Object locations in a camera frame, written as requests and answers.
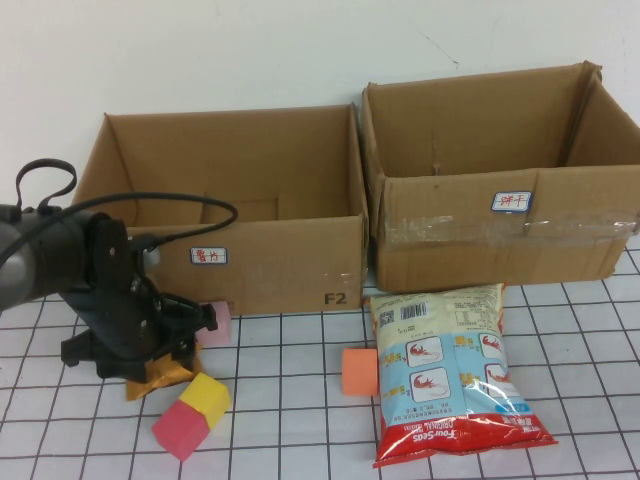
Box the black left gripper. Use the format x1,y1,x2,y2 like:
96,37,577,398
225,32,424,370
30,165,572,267
59,278,217,380

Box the golden brown snack packet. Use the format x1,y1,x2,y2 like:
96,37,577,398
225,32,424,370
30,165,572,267
124,349,204,401

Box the red blue shrimp chips bag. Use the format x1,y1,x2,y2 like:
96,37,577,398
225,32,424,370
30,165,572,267
368,282,560,470

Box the light pink foam cube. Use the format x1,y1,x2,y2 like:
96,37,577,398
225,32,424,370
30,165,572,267
197,299,234,346

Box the yellow foam cube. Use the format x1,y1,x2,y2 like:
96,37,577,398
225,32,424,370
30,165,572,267
179,372,232,430

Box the magenta foam cube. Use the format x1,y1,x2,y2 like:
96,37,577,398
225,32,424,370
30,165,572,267
151,399,209,462

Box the white sticker label red writing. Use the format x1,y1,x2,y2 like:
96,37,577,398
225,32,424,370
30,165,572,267
188,245,230,267
490,190,534,215

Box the cardboard box with F2 print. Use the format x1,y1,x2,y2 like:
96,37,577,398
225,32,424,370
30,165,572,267
69,102,370,317

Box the white black grid table mat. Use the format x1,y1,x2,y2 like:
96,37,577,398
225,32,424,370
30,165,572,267
0,238,640,480

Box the orange foam cube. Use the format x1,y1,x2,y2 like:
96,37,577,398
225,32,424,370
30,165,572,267
341,348,381,399

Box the cardboard box with clear tape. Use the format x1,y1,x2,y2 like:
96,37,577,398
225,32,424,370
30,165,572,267
360,60,640,294

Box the long black arm cable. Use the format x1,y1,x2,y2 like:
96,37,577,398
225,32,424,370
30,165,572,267
0,193,240,266

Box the black cable loop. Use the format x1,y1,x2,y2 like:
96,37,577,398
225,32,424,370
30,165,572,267
14,158,77,214

